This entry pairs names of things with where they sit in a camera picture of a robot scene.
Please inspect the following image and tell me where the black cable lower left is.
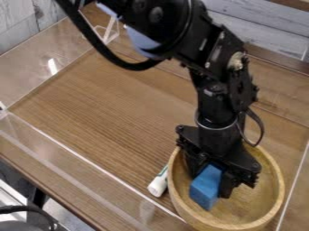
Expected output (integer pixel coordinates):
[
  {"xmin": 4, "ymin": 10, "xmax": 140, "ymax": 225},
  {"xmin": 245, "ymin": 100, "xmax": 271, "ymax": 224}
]
[{"xmin": 0, "ymin": 205, "xmax": 57, "ymax": 228}]

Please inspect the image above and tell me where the brown wooden bowl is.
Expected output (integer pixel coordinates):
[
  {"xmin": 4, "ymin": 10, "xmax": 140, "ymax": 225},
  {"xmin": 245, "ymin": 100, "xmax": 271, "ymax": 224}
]
[{"xmin": 167, "ymin": 145, "xmax": 285, "ymax": 231}]

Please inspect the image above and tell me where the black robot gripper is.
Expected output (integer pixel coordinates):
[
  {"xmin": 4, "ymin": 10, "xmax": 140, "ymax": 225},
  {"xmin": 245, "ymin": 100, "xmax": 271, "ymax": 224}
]
[{"xmin": 175, "ymin": 120, "xmax": 262, "ymax": 199}]

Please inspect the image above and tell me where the blue rectangular block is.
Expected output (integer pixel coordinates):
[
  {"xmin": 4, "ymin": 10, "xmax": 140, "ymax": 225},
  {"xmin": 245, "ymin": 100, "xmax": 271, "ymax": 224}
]
[{"xmin": 190, "ymin": 165, "xmax": 222, "ymax": 210}]

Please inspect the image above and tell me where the clear acrylic corner bracket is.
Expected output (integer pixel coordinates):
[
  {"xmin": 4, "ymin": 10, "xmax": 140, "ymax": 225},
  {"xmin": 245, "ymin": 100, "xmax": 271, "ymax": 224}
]
[{"xmin": 80, "ymin": 10, "xmax": 120, "ymax": 46}]

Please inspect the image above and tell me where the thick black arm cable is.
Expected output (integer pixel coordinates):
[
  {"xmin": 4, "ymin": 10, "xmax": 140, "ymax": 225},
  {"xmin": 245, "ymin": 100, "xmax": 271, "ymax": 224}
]
[{"xmin": 53, "ymin": 0, "xmax": 167, "ymax": 72}]

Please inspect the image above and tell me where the black metal stand base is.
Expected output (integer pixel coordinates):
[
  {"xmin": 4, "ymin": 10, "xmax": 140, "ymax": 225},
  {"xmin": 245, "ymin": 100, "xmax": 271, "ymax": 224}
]
[{"xmin": 0, "ymin": 210, "xmax": 69, "ymax": 231}]

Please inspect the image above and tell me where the white green-capped marker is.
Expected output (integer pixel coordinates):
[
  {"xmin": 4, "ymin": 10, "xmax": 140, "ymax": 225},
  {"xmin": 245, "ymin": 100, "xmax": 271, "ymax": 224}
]
[{"xmin": 147, "ymin": 166, "xmax": 167, "ymax": 198}]

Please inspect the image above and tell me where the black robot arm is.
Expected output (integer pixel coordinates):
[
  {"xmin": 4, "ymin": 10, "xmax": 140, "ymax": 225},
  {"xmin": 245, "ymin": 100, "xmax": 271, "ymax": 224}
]
[{"xmin": 96, "ymin": 0, "xmax": 262, "ymax": 199}]

